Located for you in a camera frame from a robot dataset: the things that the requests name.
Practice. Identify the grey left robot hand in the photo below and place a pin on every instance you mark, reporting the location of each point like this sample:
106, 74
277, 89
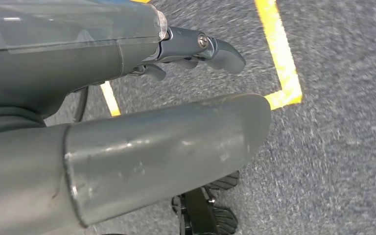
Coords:
142, 155

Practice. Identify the yellow floor tape square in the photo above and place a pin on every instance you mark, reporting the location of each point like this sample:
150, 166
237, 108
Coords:
278, 48

